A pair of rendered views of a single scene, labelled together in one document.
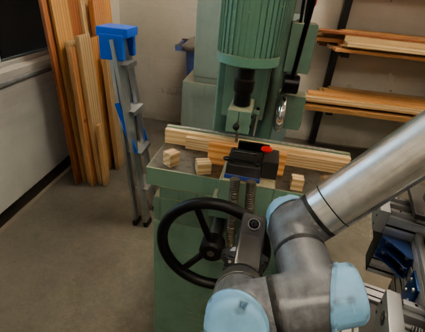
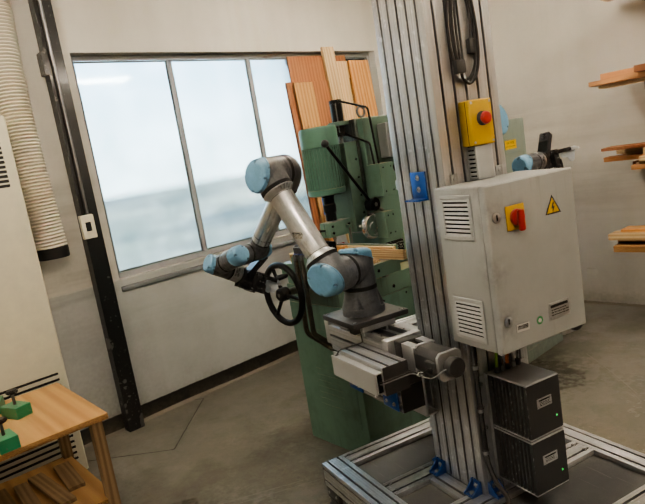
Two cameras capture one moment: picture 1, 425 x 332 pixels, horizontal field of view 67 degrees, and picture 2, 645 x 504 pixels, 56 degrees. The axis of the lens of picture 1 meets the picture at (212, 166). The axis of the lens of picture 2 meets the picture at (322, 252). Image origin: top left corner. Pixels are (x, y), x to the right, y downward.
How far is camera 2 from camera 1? 2.25 m
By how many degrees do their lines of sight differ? 45
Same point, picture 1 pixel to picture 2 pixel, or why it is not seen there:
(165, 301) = (307, 375)
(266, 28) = (317, 174)
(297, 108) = (382, 220)
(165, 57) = not seen: hidden behind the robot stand
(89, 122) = not seen: hidden behind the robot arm
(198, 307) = (323, 379)
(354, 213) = (258, 234)
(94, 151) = not seen: hidden behind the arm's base
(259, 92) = (351, 212)
